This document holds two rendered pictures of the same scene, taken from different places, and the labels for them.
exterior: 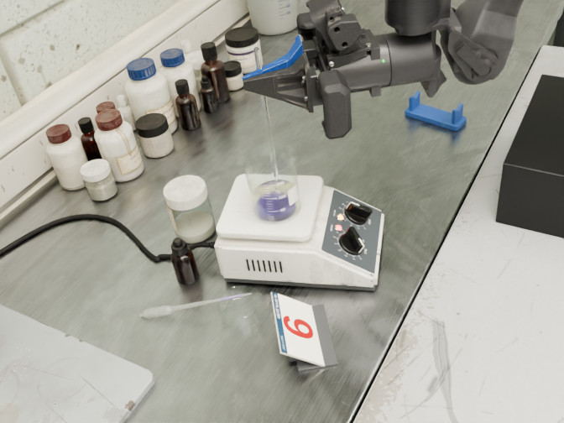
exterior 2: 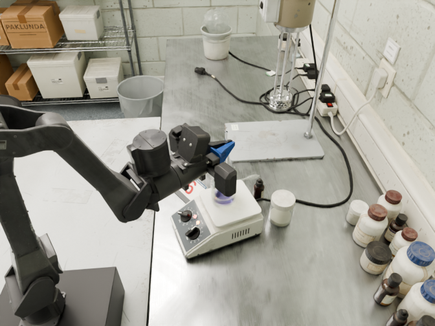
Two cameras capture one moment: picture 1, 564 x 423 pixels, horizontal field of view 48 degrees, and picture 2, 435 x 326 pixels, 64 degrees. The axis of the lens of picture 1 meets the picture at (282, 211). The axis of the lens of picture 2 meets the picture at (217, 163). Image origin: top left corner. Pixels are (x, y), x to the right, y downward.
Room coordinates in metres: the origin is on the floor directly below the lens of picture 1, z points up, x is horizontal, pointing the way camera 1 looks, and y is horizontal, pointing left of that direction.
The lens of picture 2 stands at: (1.04, -0.36, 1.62)
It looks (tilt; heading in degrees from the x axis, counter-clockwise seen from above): 42 degrees down; 141
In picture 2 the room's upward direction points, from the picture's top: straight up
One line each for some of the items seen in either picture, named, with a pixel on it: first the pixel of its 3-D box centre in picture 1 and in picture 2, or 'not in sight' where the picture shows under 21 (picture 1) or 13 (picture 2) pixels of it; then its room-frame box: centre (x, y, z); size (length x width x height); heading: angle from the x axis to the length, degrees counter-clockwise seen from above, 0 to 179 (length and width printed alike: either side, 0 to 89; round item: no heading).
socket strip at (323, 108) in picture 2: not in sight; (314, 83); (0.32, 0.72, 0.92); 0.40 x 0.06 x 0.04; 146
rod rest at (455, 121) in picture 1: (435, 109); not in sight; (0.89, -0.28, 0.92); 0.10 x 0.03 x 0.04; 44
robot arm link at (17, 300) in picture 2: not in sight; (28, 279); (0.62, -0.42, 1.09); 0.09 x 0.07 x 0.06; 177
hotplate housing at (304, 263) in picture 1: (295, 232); (219, 217); (0.62, -0.01, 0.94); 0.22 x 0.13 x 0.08; 73
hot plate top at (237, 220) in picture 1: (271, 205); (229, 202); (0.63, 0.01, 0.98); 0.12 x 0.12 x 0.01; 73
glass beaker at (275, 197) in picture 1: (271, 185); (224, 187); (0.61, 0.01, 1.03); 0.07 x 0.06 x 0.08; 89
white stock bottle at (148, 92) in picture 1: (149, 97); (410, 268); (0.99, 0.20, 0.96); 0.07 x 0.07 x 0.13
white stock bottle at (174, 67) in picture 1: (178, 82); (423, 303); (1.05, 0.15, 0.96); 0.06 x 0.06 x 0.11
